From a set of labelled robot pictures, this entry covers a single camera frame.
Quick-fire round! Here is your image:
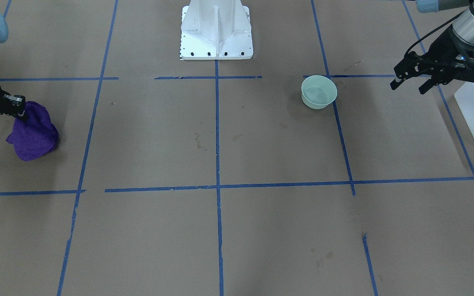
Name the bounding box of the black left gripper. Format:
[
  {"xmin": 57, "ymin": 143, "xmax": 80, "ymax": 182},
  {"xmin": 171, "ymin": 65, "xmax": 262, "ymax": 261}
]
[{"xmin": 390, "ymin": 26, "xmax": 474, "ymax": 95}]

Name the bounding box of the purple microfiber cloth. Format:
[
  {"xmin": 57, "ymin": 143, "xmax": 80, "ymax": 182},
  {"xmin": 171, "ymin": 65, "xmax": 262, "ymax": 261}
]
[{"xmin": 6, "ymin": 101, "xmax": 60, "ymax": 161}]

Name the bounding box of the mint green bowl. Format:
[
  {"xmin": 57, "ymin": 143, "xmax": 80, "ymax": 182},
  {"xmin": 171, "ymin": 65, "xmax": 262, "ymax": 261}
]
[{"xmin": 301, "ymin": 75, "xmax": 337, "ymax": 109}]

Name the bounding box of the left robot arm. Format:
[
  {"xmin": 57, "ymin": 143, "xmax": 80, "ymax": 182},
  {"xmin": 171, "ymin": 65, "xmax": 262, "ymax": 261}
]
[{"xmin": 390, "ymin": 0, "xmax": 474, "ymax": 94}]

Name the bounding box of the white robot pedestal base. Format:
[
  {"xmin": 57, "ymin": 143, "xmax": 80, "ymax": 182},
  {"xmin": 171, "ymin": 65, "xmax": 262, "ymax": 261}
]
[{"xmin": 179, "ymin": 0, "xmax": 254, "ymax": 60}]

